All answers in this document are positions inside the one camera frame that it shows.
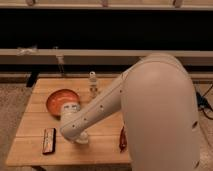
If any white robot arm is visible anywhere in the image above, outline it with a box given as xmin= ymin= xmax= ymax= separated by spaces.
xmin=60 ymin=53 xmax=200 ymax=171

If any orange bowl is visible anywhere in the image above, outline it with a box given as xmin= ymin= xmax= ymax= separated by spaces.
xmin=46 ymin=89 xmax=80 ymax=116

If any clear plastic bottle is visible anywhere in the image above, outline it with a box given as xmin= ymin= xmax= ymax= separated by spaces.
xmin=89 ymin=71 xmax=98 ymax=98

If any black cable on floor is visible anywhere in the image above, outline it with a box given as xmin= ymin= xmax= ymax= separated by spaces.
xmin=196 ymin=83 xmax=213 ymax=120

